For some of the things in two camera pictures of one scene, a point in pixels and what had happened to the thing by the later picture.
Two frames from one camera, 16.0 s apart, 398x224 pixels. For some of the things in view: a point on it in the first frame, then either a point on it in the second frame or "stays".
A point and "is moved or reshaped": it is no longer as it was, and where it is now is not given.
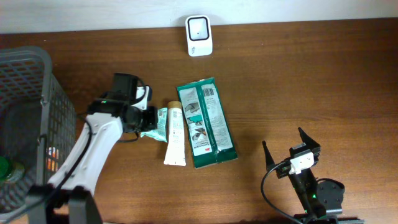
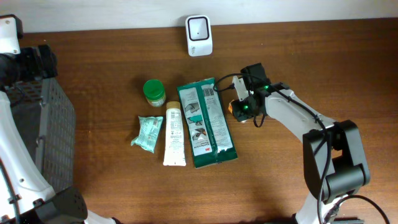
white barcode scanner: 199,35 stays
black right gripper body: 283,169 -> 246,108
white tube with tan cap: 175,154 stays
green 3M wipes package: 208,134 stays
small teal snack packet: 160,133 -> 150,129
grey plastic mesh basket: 38,123 stays
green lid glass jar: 12,171 is moved or reshaped
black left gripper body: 144,119 -> 30,67
